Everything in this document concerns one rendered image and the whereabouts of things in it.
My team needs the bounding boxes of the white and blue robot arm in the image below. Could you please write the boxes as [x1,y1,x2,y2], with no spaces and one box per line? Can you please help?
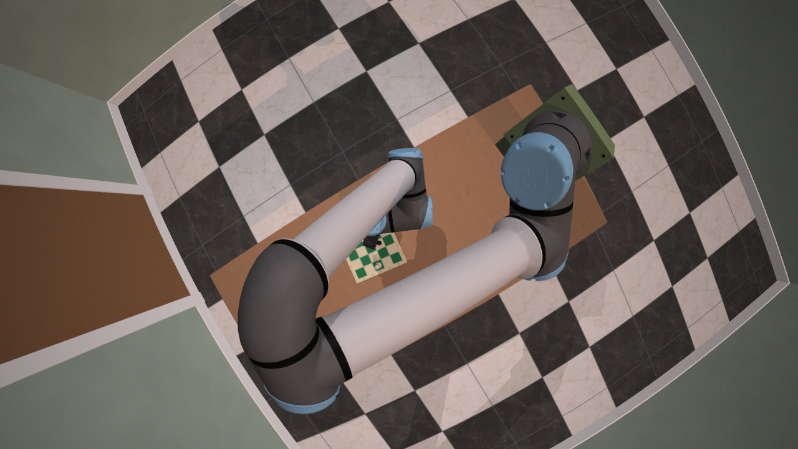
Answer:
[238,110,592,414]

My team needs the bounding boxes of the green and cream chessboard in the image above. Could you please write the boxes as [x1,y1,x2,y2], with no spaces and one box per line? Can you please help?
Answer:
[346,233,407,283]

